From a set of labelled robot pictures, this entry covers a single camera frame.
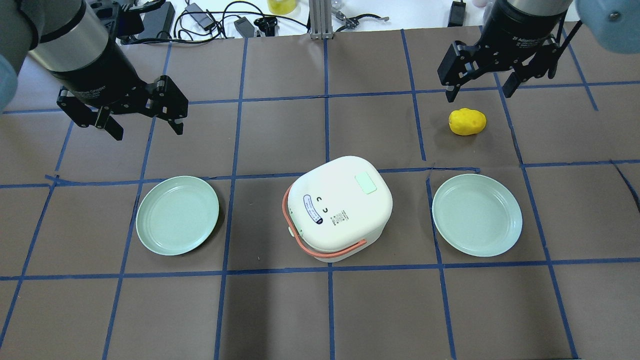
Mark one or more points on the green plate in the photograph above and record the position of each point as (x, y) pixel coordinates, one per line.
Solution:
(177, 215)
(477, 215)

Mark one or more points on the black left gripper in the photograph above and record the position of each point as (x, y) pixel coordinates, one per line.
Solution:
(102, 67)

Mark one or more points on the yellow lemon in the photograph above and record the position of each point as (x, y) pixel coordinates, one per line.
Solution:
(467, 122)

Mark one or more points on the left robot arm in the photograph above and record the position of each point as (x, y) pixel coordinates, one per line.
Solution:
(76, 42)

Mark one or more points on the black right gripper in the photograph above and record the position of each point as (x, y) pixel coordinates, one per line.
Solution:
(521, 32)

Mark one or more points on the left green plate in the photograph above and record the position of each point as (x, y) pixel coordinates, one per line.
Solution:
(177, 215)

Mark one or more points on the aluminium frame post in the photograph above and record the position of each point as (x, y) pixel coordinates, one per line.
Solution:
(320, 17)

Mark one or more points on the right green plate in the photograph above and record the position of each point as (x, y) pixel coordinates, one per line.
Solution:
(477, 215)

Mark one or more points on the black power adapter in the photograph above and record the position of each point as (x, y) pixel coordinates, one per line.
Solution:
(201, 17)

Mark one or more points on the white rice cooker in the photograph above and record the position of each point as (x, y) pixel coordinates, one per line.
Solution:
(337, 209)

